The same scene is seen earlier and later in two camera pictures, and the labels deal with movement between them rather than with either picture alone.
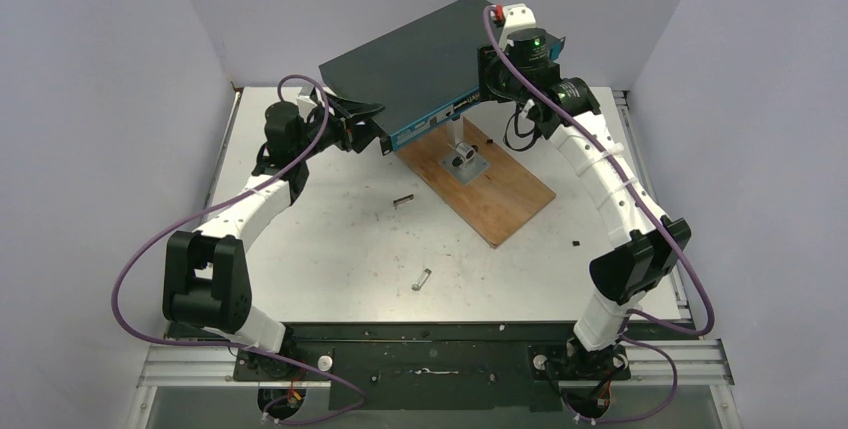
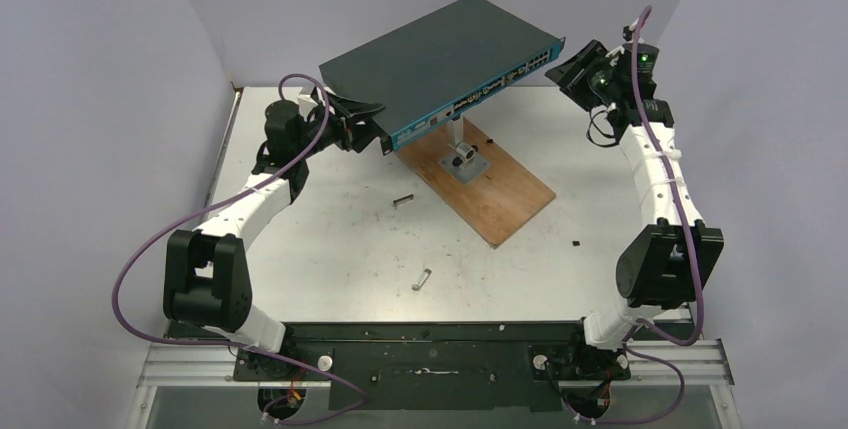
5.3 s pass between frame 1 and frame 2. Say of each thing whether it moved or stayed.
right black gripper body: moved
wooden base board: stayed
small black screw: stayed
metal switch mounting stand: stayed
